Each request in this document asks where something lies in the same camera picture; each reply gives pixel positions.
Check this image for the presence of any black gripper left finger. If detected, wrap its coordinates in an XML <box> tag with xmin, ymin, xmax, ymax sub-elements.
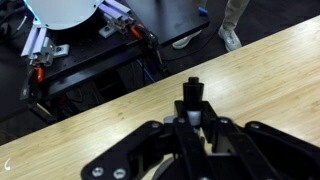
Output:
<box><xmin>80</xmin><ymin>121</ymin><xmax>174</xmax><ymax>180</ymax></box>

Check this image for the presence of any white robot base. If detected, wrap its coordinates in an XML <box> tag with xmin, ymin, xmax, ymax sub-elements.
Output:
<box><xmin>23</xmin><ymin>0</ymin><xmax>104</xmax><ymax>30</ymax></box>

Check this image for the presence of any person's white shoe left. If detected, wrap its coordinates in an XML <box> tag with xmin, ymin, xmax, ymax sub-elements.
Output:
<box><xmin>172</xmin><ymin>30</ymin><xmax>201</xmax><ymax>49</ymax></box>

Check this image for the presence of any orange handled clamp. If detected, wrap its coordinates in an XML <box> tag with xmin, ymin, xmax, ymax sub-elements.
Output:
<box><xmin>131</xmin><ymin>24</ymin><xmax>159</xmax><ymax>46</ymax></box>

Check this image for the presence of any person's white shoe right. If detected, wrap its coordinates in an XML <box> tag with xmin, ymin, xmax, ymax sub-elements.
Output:
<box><xmin>218</xmin><ymin>27</ymin><xmax>242</xmax><ymax>52</ymax></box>

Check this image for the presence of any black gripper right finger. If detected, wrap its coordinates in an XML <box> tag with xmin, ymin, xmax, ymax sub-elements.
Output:
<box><xmin>213</xmin><ymin>117</ymin><xmax>320</xmax><ymax>180</ymax></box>

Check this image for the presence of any black mounting plate cart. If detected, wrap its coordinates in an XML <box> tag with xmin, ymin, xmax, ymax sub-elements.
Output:
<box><xmin>21</xmin><ymin>0</ymin><xmax>209</xmax><ymax>101</ymax></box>

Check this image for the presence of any aluminium extrusion bracket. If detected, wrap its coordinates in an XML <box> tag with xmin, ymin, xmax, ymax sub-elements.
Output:
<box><xmin>21</xmin><ymin>26</ymin><xmax>70</xmax><ymax>66</ymax></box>

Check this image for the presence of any person's white shoe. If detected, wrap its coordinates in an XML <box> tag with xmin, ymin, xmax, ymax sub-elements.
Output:
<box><xmin>218</xmin><ymin>27</ymin><xmax>242</xmax><ymax>52</ymax></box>
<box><xmin>172</xmin><ymin>30</ymin><xmax>201</xmax><ymax>49</ymax></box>

